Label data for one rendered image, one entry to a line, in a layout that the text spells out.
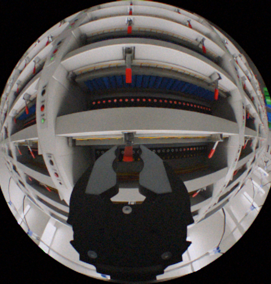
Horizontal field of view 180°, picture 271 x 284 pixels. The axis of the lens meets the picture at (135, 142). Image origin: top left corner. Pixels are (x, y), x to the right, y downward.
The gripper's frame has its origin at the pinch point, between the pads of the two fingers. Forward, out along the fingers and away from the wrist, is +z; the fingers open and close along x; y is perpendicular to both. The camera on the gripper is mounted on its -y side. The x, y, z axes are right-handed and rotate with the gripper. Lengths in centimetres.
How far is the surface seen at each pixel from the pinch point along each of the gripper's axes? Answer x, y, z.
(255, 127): 113, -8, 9
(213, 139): 25.8, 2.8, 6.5
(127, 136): -0.5, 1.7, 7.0
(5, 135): -158, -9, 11
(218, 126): 24.3, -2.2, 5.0
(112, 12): -8, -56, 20
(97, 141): -8.4, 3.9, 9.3
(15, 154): -88, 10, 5
